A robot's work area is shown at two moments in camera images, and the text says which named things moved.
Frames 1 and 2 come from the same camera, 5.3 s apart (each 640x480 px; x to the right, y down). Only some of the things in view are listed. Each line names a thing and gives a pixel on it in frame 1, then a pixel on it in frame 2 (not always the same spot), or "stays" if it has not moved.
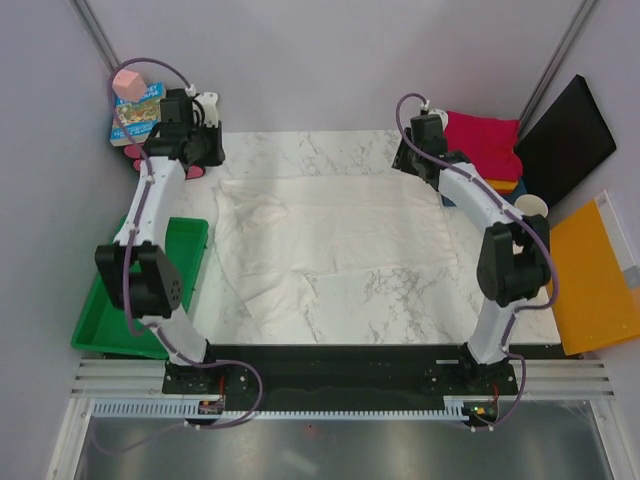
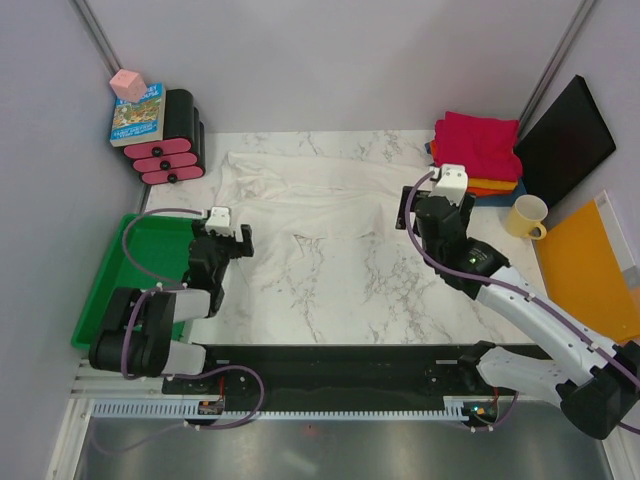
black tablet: x=565 y=143 stays
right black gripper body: x=407 y=156 -> x=466 y=209
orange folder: x=598 y=299 stays
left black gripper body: x=208 y=144 -> x=228 y=248
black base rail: x=254 y=373 stays
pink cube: x=128 y=85 stays
